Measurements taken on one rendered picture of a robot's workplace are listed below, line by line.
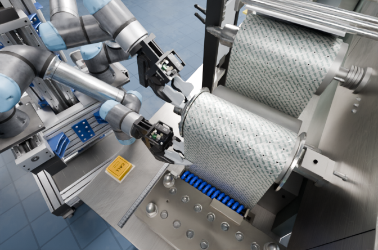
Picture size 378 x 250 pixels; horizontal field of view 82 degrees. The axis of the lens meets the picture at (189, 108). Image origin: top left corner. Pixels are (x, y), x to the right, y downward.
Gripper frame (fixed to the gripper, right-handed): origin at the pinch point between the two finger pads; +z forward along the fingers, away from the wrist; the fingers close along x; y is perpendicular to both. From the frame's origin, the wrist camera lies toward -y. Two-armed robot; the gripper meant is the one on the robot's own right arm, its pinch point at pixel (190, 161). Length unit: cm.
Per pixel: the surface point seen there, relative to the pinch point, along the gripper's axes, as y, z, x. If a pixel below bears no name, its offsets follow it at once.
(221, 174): 4.5, 10.2, -0.3
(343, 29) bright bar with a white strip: 36, 20, 30
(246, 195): 1.0, 18.2, -0.3
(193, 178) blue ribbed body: -4.7, 2.8, -2.3
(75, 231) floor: -109, -66, -44
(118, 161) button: -16.6, -27.4, -8.6
